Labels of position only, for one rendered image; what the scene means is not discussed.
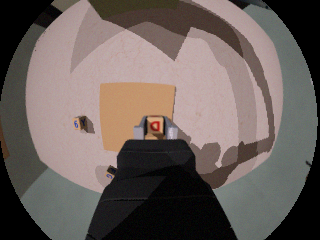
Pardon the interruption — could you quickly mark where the tan flat mat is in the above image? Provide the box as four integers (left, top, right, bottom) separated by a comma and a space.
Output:
99, 82, 175, 152

